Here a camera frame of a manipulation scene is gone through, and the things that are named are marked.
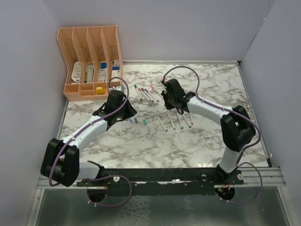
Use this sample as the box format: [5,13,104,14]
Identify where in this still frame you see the peach cap marker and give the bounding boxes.
[150,85,163,98]

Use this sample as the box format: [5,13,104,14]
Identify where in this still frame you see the white red box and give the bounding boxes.
[111,59,121,77]

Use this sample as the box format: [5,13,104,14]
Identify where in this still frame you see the white stapler package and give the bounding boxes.
[86,64,94,83]

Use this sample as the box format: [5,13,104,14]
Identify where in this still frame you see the teal cap marker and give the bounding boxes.
[167,113,176,130]

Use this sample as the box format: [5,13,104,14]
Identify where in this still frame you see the aluminium frame rail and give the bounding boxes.
[37,166,286,189]

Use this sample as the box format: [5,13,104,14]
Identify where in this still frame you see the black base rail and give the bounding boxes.
[77,168,243,196]

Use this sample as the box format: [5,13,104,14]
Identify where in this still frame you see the grey cap marker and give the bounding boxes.
[156,116,168,132]

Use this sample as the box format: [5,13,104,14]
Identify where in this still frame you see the peach plastic file organizer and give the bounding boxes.
[57,25,123,102]

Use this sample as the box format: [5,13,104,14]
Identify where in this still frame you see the yellow tape measure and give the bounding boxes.
[95,87,105,95]

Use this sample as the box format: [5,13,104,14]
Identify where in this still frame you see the pink cap marker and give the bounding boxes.
[138,88,151,102]

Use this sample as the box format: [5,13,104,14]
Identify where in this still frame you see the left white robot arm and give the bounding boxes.
[40,90,137,187]

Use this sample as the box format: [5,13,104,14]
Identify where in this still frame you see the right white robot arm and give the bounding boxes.
[161,79,256,184]

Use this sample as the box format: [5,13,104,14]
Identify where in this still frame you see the blue white box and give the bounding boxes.
[97,61,107,82]

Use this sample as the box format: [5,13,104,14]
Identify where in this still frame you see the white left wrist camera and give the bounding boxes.
[109,85,125,92]

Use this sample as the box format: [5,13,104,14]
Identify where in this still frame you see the light blue marker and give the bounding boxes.
[176,113,184,129]

